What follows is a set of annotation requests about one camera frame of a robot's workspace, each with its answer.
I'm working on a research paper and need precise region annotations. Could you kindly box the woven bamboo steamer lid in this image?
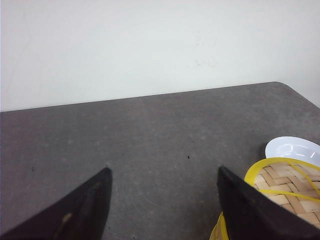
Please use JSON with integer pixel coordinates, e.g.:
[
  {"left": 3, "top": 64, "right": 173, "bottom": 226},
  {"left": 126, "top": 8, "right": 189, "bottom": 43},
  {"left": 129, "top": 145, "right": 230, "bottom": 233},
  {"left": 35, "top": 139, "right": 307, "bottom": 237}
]
[{"left": 244, "top": 157, "right": 320, "bottom": 228}]

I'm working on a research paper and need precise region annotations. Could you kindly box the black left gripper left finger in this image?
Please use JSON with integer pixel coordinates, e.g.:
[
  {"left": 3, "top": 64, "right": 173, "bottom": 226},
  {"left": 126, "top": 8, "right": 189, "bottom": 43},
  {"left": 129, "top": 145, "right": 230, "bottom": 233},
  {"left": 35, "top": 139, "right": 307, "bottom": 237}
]
[{"left": 0, "top": 167, "right": 112, "bottom": 240}]

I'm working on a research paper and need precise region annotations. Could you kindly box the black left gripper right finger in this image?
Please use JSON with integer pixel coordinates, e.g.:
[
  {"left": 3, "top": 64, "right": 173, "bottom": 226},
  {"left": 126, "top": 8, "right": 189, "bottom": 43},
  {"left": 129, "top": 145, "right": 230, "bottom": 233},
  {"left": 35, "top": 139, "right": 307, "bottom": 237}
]
[{"left": 217, "top": 166, "right": 320, "bottom": 240}]

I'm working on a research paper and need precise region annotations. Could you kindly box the white plate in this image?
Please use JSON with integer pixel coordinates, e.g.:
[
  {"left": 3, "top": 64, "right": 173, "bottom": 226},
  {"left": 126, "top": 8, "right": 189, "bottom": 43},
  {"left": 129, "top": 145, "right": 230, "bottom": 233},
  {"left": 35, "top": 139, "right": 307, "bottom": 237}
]
[{"left": 264, "top": 136, "right": 320, "bottom": 167}]

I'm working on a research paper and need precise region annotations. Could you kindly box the bamboo steamer with three buns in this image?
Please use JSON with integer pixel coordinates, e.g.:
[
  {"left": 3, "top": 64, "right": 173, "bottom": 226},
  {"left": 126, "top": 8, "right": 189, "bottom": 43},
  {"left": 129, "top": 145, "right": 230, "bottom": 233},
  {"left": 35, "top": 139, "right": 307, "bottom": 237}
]
[{"left": 209, "top": 212, "right": 229, "bottom": 240}]

